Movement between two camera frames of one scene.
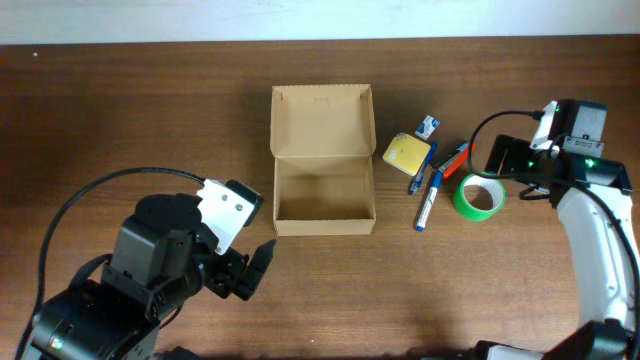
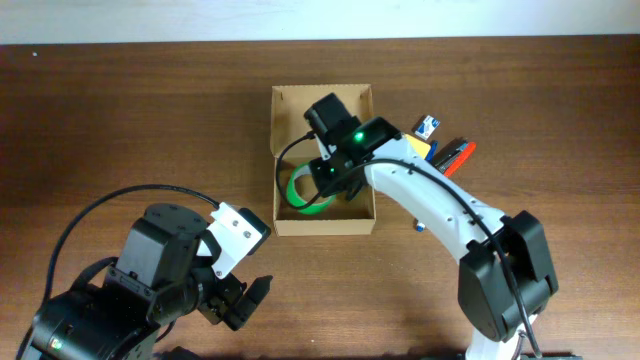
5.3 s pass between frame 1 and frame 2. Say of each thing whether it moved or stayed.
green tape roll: moved
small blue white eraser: stayed
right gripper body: moved
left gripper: moved
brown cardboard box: stayed
